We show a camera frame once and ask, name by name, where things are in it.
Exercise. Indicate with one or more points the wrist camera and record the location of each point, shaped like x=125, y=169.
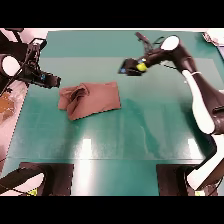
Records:
x=143, y=41
x=35, y=50

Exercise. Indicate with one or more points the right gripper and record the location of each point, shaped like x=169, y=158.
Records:
x=133, y=66

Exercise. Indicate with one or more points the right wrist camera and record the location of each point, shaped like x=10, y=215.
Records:
x=143, y=41

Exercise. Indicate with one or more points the heap of clothes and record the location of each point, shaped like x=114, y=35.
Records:
x=215, y=36

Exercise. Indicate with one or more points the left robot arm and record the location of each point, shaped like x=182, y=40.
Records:
x=10, y=65

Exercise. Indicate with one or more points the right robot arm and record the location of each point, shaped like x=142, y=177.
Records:
x=170, y=43

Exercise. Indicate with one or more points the brown T-shirt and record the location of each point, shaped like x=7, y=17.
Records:
x=95, y=100

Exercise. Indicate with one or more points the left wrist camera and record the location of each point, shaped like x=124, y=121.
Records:
x=35, y=50

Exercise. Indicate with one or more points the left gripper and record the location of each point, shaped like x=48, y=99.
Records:
x=46, y=79

